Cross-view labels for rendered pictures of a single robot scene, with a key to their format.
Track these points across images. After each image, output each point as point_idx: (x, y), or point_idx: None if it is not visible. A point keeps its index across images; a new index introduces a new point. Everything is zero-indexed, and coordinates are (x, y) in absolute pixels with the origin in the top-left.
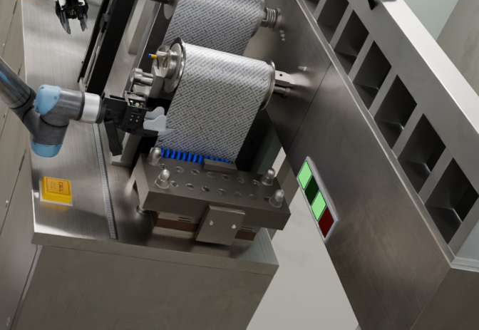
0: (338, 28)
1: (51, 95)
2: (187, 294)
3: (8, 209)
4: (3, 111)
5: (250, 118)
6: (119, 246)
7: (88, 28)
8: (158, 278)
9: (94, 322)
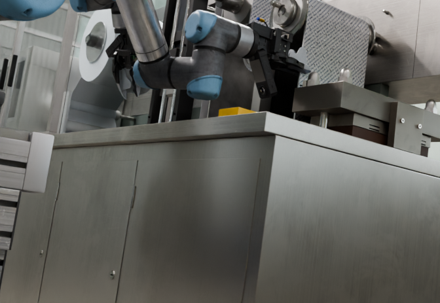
0: None
1: (209, 12)
2: (407, 216)
3: (120, 273)
4: (36, 256)
5: (364, 61)
6: (344, 139)
7: None
8: (382, 190)
9: (334, 269)
